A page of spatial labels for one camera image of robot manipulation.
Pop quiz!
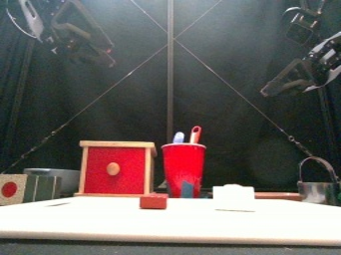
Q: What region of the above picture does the green block with white stripes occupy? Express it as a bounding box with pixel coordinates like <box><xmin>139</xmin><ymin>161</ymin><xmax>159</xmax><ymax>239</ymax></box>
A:
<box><xmin>23</xmin><ymin>174</ymin><xmax>63</xmax><ymax>203</ymax></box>

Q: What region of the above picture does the metal pail with handle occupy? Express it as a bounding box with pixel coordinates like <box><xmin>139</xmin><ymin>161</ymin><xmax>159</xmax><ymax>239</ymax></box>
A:
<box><xmin>297</xmin><ymin>155</ymin><xmax>341</xmax><ymax>206</ymax></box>

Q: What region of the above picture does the grey bowl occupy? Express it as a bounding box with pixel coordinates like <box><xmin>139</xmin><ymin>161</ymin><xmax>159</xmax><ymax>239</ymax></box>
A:
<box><xmin>23</xmin><ymin>167</ymin><xmax>83</xmax><ymax>195</ymax></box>

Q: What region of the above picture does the grey metal frame pole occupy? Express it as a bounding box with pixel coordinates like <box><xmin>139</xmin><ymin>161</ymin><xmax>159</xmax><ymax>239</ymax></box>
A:
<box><xmin>167</xmin><ymin>0</ymin><xmax>175</xmax><ymax>144</ymax></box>

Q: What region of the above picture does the blue tape piece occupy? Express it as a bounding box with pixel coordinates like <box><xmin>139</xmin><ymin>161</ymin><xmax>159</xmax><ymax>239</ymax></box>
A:
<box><xmin>179</xmin><ymin>180</ymin><xmax>195</xmax><ymax>199</ymax></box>

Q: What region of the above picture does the wooden box with red drawer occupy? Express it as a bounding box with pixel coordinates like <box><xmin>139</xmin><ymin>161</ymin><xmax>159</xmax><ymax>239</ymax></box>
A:
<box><xmin>73</xmin><ymin>139</ymin><xmax>159</xmax><ymax>199</ymax></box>

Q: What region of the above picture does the white toy rice block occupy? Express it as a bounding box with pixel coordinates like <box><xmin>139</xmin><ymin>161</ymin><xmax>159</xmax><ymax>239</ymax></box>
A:
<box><xmin>211</xmin><ymin>183</ymin><xmax>257</xmax><ymax>212</ymax></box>

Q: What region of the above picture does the pink tray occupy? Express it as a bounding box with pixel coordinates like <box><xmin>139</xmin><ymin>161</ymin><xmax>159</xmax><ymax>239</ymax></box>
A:
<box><xmin>253</xmin><ymin>191</ymin><xmax>303</xmax><ymax>202</ymax></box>

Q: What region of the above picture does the red utensil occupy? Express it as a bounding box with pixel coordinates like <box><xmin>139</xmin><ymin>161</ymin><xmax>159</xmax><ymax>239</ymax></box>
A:
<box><xmin>188</xmin><ymin>126</ymin><xmax>202</xmax><ymax>144</ymax></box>

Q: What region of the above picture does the red plastic cup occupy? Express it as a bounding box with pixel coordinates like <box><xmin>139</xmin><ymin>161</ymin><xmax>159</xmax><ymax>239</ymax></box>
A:
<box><xmin>160</xmin><ymin>142</ymin><xmax>207</xmax><ymax>199</ymax></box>

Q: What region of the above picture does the thin diagonal wire with turnbuckle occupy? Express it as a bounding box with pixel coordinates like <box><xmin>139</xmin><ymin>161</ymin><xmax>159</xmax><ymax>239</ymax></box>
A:
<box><xmin>130</xmin><ymin>0</ymin><xmax>315</xmax><ymax>157</ymax></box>

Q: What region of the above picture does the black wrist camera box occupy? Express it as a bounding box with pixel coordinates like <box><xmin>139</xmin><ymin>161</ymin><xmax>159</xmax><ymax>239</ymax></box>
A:
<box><xmin>283</xmin><ymin>6</ymin><xmax>330</xmax><ymax>48</ymax></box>

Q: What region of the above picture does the white block with red dot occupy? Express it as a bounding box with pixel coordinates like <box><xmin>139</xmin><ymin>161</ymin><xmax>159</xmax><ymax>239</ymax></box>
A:
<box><xmin>0</xmin><ymin>173</ymin><xmax>29</xmax><ymax>207</ymax></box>

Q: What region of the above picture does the red toy salmon slice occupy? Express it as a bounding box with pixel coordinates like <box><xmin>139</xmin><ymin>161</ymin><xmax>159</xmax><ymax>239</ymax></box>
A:
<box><xmin>139</xmin><ymin>193</ymin><xmax>170</xmax><ymax>210</ymax></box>

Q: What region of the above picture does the white cutting board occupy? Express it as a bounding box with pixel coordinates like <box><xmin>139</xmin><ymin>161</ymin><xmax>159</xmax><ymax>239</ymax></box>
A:
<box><xmin>0</xmin><ymin>196</ymin><xmax>341</xmax><ymax>247</ymax></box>

